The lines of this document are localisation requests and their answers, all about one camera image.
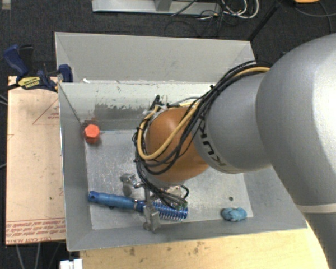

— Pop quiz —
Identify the blue tool with coiled spring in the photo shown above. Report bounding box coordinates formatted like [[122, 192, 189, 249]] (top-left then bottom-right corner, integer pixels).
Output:
[[87, 190, 189, 222]]

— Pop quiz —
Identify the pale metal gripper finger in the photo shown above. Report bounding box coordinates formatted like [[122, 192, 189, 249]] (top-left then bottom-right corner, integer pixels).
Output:
[[119, 173, 142, 197], [142, 205, 161, 233]]

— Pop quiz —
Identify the black cylinder on white bracket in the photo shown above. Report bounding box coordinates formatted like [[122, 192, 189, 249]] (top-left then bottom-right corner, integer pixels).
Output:
[[148, 94, 169, 115]]

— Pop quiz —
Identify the grey metal bin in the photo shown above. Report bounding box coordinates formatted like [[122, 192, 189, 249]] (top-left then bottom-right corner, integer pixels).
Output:
[[54, 31, 309, 252]]

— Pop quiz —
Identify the orange hexagonal block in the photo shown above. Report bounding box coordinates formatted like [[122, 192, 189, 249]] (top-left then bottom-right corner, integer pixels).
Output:
[[83, 124, 101, 145]]

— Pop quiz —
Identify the light blue soft lump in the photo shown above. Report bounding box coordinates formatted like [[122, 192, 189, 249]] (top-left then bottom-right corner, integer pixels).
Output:
[[220, 206, 248, 222]]

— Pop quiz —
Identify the brown cardboard board, red print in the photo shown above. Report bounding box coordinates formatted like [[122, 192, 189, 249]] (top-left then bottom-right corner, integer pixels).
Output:
[[5, 76, 67, 246]]

